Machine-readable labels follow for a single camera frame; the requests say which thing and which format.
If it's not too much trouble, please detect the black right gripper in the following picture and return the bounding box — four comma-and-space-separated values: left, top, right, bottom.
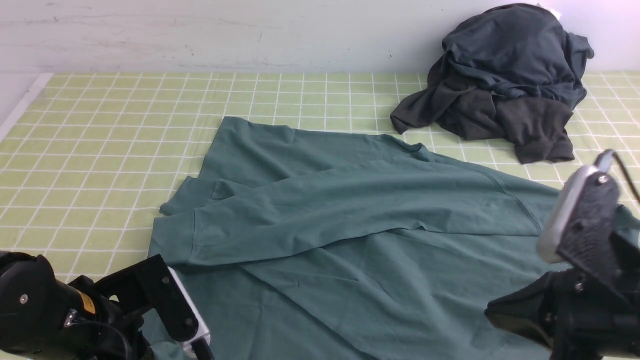
484, 178, 639, 360

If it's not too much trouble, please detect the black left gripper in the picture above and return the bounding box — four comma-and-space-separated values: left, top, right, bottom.
70, 255, 194, 360

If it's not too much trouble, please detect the green long-sleeve top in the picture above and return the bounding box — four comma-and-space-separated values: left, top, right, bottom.
148, 117, 567, 360

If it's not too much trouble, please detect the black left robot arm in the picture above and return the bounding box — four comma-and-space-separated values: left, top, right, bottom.
0, 251, 214, 360

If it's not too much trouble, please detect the green checkered tablecloth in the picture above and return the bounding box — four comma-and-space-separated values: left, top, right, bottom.
0, 73, 640, 284

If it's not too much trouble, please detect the dark brown crumpled garment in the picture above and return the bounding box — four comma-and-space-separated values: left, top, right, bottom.
390, 75, 575, 165

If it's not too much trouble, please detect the dark blue-grey crumpled garment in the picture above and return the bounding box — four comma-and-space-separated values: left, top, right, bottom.
441, 3, 595, 109

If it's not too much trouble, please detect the white garment tag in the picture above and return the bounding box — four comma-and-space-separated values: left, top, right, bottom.
535, 2, 562, 22

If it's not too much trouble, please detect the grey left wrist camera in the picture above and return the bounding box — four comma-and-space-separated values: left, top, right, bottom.
168, 268, 215, 360

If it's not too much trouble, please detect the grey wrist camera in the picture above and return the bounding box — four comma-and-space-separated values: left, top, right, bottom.
536, 149, 616, 264
168, 268, 215, 360

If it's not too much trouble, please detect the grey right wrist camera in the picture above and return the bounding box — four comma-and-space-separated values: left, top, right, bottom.
536, 149, 616, 264

